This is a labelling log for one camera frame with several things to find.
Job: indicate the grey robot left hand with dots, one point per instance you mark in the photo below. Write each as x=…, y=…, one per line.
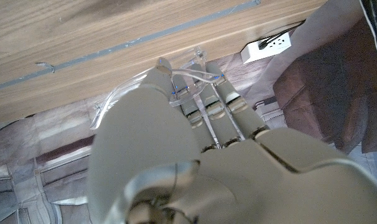
x=238, y=180

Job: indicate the clear plastic wrapper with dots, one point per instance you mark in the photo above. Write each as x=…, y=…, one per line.
x=199, y=56

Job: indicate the white power strip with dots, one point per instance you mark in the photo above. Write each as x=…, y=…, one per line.
x=278, y=46

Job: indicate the printed room backdrop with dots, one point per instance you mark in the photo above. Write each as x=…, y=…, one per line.
x=36, y=149

